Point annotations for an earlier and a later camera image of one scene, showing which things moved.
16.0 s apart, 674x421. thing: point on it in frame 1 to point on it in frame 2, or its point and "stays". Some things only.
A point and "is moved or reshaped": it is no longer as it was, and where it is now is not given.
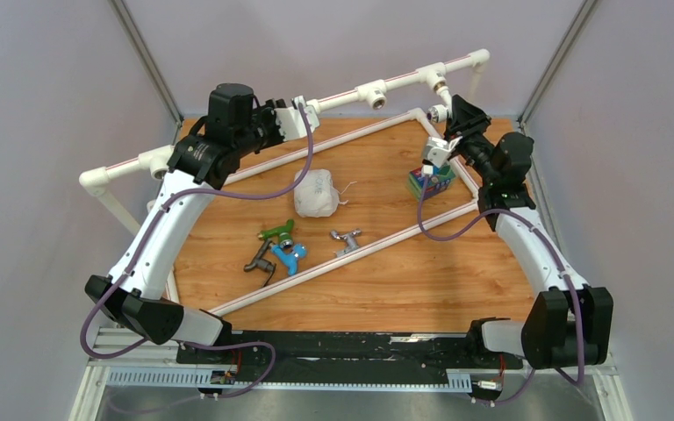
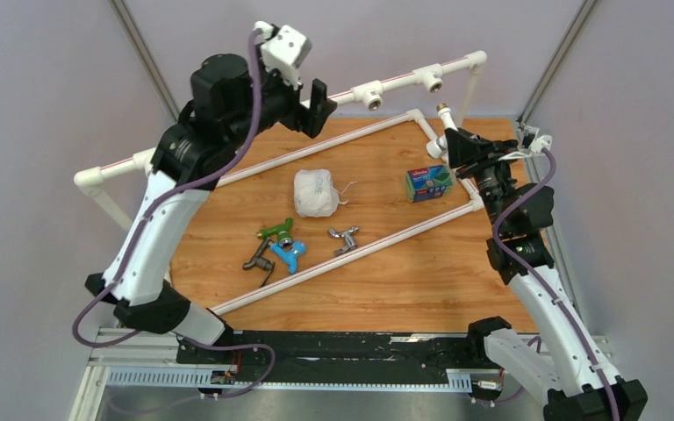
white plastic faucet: [440, 112] is moved or reshaped
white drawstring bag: [316, 196] stays
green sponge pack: [439, 181] stays
